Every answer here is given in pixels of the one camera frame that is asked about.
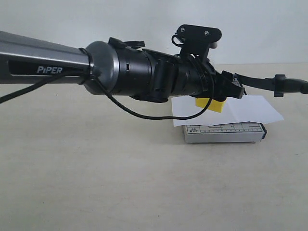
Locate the white paper sheet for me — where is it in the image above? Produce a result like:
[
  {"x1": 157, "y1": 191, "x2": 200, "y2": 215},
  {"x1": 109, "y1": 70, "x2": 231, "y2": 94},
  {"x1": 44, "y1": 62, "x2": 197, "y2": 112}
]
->
[{"x1": 171, "y1": 95, "x2": 284, "y2": 127}]

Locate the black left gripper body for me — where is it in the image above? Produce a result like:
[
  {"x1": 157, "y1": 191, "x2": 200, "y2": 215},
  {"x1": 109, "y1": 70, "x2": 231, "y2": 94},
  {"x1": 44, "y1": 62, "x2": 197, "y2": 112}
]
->
[{"x1": 175, "y1": 56, "x2": 235, "y2": 100}]

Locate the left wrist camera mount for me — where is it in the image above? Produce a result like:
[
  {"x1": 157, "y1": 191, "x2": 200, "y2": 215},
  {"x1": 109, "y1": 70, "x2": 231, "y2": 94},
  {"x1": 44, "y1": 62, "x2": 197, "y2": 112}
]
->
[{"x1": 171, "y1": 24, "x2": 222, "y2": 60}]

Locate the black cutter blade arm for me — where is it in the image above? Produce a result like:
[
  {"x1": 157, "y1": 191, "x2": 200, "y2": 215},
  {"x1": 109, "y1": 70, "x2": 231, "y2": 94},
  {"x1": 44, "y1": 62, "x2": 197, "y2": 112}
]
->
[{"x1": 235, "y1": 74, "x2": 308, "y2": 97}]

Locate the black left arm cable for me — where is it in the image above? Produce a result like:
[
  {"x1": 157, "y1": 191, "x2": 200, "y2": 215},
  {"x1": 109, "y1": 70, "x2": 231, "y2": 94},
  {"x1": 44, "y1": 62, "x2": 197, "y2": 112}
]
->
[{"x1": 0, "y1": 39, "x2": 215, "y2": 121}]

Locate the yellow foam cube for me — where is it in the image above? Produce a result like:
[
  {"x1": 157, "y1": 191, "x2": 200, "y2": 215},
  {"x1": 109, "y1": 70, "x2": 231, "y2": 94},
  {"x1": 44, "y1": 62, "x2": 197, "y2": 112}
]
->
[{"x1": 195, "y1": 98, "x2": 227, "y2": 113}]

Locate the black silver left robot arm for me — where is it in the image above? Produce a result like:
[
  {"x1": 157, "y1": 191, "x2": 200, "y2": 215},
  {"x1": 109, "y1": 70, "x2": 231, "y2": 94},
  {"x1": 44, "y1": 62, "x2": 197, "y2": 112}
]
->
[{"x1": 0, "y1": 32, "x2": 244, "y2": 103}]

